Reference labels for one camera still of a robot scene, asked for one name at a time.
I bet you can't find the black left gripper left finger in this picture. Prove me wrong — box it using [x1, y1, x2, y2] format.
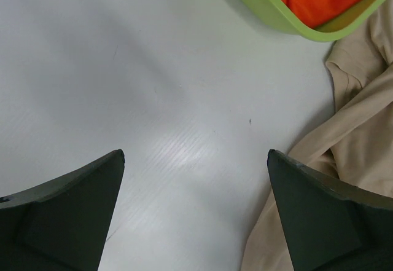
[1, 149, 125, 270]

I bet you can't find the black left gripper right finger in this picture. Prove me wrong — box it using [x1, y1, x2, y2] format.
[267, 149, 392, 270]

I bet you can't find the beige t shirt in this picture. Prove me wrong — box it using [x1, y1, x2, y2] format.
[241, 0, 392, 270]

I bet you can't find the green plastic basket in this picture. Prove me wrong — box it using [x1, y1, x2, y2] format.
[241, 0, 386, 42]

